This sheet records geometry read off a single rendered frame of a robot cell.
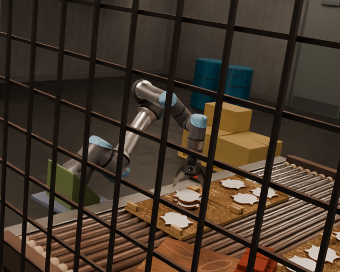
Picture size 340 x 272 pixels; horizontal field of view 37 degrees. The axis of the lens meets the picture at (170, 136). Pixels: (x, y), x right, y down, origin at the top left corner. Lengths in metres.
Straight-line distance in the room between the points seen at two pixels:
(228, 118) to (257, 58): 4.79
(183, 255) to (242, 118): 4.48
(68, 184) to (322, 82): 8.12
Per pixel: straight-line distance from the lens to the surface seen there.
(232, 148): 5.66
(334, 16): 10.01
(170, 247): 1.78
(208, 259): 1.74
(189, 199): 2.34
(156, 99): 2.39
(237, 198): 2.54
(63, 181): 2.39
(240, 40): 10.97
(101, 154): 2.45
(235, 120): 6.03
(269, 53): 10.63
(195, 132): 2.27
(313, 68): 10.15
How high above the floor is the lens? 1.86
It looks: 15 degrees down
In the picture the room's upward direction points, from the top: 7 degrees clockwise
